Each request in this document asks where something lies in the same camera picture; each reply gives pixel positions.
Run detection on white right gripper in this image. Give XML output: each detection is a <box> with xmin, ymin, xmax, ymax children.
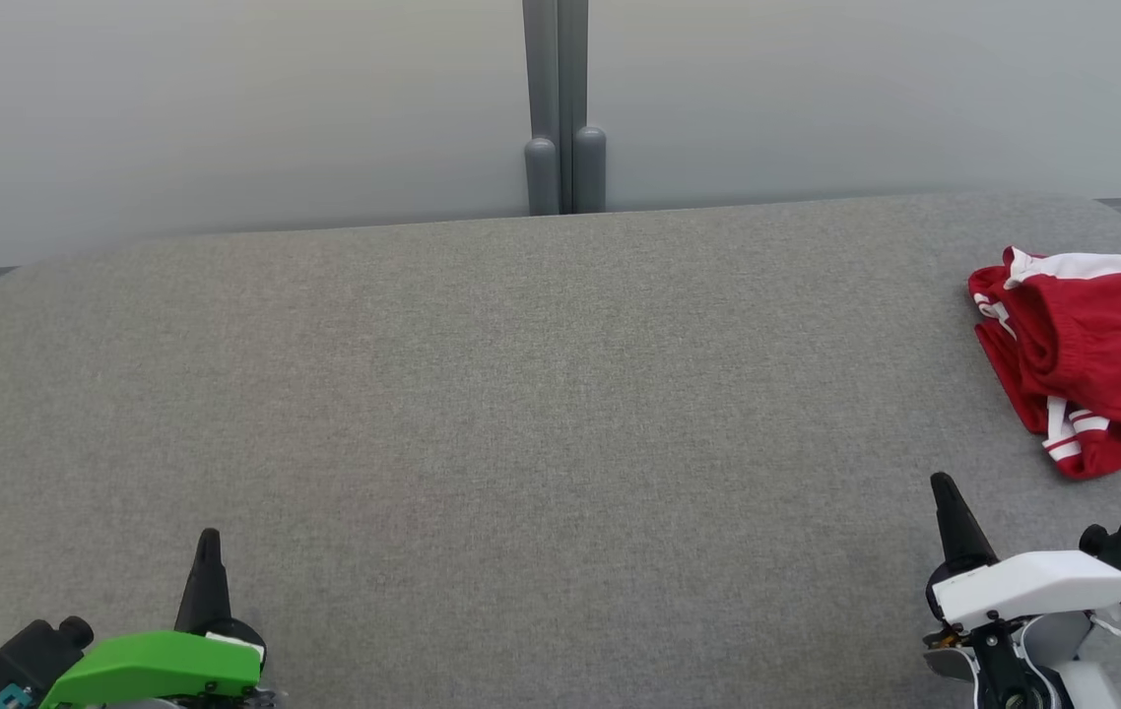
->
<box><xmin>930</xmin><ymin>473</ymin><xmax>1121</xmax><ymax>631</ymax></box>

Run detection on grey post with round feet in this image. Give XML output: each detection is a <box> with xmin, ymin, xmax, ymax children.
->
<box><xmin>522</xmin><ymin>0</ymin><xmax>608</xmax><ymax>216</ymax></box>

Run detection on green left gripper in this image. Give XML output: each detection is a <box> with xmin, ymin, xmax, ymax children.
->
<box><xmin>38</xmin><ymin>528</ymin><xmax>271</xmax><ymax>709</ymax></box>

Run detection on grey fabric sofa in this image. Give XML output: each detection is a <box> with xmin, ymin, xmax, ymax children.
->
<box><xmin>0</xmin><ymin>192</ymin><xmax>1121</xmax><ymax>709</ymax></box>

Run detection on red shorts with white trim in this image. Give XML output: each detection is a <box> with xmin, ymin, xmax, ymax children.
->
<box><xmin>967</xmin><ymin>245</ymin><xmax>1121</xmax><ymax>482</ymax></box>

